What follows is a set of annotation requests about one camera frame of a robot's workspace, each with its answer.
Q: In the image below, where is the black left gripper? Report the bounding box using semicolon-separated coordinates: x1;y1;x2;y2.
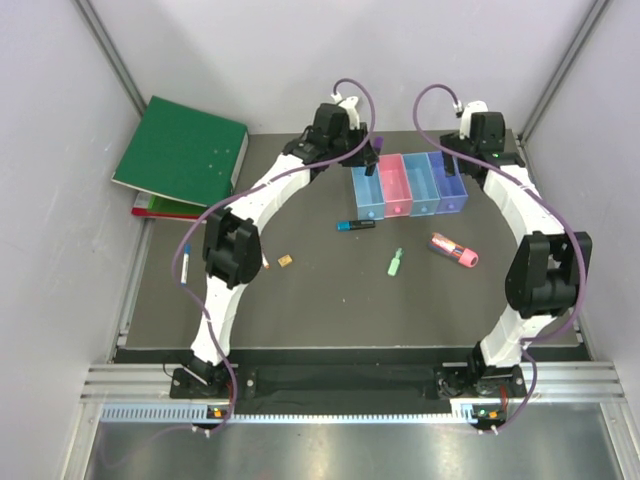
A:
328;122;378;168

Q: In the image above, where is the light blue drawer box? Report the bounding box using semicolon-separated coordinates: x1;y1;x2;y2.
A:
403;153;440;217
351;167;386;221

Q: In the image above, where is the purple drawer box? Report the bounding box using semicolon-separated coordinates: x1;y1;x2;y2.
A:
428;152;468;215

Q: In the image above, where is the black marker purple cap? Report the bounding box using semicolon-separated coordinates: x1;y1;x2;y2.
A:
363;136;384;167

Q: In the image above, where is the pink drawer box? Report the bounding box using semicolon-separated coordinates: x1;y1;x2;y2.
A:
378;154;413;218

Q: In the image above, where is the black highlighter blue cap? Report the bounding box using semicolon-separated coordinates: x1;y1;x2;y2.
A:
336;220;376;232

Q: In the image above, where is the green ring binder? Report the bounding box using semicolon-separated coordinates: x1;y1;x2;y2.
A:
112;96;249;207

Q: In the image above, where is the red and green folder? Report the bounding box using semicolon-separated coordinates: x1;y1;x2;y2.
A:
131;192;206;221

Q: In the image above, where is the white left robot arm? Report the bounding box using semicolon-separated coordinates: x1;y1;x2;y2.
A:
191;94;379;397

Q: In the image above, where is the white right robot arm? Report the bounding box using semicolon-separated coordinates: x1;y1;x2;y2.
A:
440;101;592;396

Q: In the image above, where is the colourful tube pink cap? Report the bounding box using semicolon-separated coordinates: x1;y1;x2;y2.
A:
429;233;479;268

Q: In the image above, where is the small orange eraser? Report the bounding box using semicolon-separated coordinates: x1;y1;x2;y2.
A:
278;255;293;267

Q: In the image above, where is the white marker blue cap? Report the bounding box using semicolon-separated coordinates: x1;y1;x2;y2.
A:
180;243;191;286

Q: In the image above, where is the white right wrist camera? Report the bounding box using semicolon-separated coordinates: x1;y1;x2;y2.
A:
453;100;488;139

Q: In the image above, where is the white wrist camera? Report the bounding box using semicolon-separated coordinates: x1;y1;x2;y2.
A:
453;100;488;139
331;93;360;130

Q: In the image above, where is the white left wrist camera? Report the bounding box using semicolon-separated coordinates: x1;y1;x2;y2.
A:
331;93;360;130

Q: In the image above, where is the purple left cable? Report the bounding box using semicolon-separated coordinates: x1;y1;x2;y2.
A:
99;77;378;464

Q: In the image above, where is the purple cable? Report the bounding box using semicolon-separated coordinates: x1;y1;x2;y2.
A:
411;83;589;435
99;77;378;464

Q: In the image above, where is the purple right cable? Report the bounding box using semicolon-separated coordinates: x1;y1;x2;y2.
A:
411;83;589;435

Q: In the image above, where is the aluminium frame post right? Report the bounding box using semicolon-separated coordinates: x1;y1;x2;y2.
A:
516;0;612;146

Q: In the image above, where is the aluminium frame post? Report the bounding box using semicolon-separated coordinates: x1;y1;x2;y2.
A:
516;0;612;146
71;0;147;117

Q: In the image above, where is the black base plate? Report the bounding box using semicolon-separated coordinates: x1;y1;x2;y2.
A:
170;363;525;404

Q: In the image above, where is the aluminium front rail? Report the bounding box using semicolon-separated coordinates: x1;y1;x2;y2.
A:
80;362;624;403

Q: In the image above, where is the white slotted cable duct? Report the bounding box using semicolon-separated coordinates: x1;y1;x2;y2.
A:
98;398;507;427

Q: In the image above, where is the aluminium frame post left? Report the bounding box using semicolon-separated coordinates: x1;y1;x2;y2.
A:
71;0;147;117

